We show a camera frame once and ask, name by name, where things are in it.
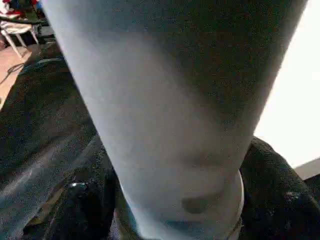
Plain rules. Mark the white plastic table leg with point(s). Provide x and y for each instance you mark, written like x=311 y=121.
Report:
x=170 y=100

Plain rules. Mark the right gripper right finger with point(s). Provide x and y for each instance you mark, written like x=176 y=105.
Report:
x=285 y=205

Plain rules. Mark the white plastic stool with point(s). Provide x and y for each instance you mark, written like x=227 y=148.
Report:
x=17 y=30

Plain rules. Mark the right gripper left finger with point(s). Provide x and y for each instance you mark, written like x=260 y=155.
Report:
x=85 y=210

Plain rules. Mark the black plastic mat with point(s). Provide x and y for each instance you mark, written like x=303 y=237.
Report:
x=35 y=125

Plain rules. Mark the white plastic table top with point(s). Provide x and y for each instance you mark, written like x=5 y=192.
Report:
x=295 y=100

